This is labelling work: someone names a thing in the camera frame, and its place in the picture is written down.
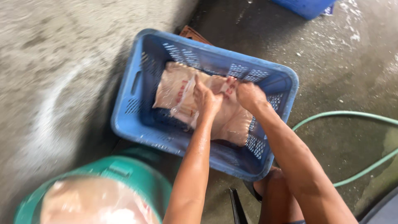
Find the person's left fingers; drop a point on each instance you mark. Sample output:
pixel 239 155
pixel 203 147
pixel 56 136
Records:
pixel 197 87

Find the blue plastic perforated basket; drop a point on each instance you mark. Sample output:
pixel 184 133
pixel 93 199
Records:
pixel 141 130

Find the clear bag of raw meat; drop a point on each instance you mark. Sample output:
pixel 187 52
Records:
pixel 169 90
pixel 231 123

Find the blue plastic container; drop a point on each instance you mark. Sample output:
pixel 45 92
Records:
pixel 303 6

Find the brown perforated crate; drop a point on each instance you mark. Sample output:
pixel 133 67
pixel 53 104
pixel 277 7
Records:
pixel 194 34

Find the person's right hand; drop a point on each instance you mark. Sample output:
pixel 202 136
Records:
pixel 252 97

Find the dark grey tub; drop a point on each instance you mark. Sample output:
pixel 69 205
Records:
pixel 382 211

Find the person's right fingers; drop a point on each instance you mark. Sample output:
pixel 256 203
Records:
pixel 242 88

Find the green plastic bucket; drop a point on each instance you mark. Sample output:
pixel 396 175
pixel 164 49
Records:
pixel 140 174

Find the black sandal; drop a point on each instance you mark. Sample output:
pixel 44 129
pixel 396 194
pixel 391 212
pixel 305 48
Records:
pixel 251 190

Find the large bag of raw meat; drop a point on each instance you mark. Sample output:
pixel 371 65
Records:
pixel 93 202

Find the person's left hand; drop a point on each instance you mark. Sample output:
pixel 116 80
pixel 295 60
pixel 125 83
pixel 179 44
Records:
pixel 205 102

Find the black stool leg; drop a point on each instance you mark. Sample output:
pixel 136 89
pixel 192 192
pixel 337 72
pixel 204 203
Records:
pixel 238 207

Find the person's leg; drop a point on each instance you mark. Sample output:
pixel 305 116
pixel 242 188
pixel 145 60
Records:
pixel 276 199

